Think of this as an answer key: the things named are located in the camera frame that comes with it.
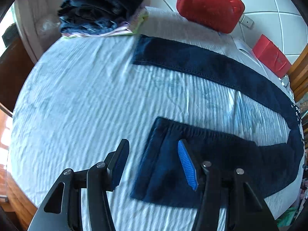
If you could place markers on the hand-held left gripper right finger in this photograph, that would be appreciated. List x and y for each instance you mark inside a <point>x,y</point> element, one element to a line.
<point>187,166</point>

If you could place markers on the white wall socket panel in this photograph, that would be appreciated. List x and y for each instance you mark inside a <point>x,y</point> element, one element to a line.
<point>246,21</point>

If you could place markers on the red paper gift bag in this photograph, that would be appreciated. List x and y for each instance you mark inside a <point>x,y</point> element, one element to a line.
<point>272,55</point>

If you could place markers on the stack of dark folded clothes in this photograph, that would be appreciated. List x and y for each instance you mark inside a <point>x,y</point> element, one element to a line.
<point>101,2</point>

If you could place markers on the grey plush toy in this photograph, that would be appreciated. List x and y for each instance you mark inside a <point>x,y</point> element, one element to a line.
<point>284,80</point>

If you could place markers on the red bear-face suitcase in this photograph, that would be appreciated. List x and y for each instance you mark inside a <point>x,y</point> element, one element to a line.
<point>209,4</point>

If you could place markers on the purple and green folded cloth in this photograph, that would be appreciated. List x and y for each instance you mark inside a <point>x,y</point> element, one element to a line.
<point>130,25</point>

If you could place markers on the wooden headboard side panel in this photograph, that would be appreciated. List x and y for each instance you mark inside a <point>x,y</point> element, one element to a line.
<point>299,74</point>

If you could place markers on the white booklet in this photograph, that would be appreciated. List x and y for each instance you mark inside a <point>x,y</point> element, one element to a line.
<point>243,45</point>

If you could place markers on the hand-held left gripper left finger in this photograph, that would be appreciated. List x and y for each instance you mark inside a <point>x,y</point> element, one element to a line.
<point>119,166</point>

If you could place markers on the dark blue jeans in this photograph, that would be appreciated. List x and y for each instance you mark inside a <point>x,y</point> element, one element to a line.
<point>228,154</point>

